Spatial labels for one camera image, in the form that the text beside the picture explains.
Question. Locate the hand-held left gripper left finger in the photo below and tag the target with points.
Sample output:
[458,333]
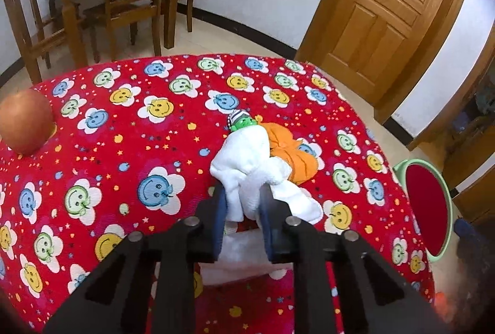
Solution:
[220,220]

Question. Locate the wooden panel door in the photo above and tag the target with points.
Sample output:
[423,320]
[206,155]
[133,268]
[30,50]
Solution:
[390,9]

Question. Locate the red apple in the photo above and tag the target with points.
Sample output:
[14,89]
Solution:
[25,121]

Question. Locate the red flower-print tablecloth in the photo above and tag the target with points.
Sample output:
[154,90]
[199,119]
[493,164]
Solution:
[154,148]

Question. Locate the red bin with green rim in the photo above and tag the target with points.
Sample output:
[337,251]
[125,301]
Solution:
[425,202]

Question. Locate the wooden ladder-back chair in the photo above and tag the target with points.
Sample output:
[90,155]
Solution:
[23,32]
[36,9]

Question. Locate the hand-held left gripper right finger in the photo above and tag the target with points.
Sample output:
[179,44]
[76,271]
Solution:
[267,227]

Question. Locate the green toy with striped hat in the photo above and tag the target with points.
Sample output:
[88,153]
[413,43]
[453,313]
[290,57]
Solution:
[241,121]

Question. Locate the white tissue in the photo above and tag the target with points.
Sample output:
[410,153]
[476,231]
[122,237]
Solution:
[247,160]

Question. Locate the orange cloth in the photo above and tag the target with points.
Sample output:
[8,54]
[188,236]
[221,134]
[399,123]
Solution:
[290,152]

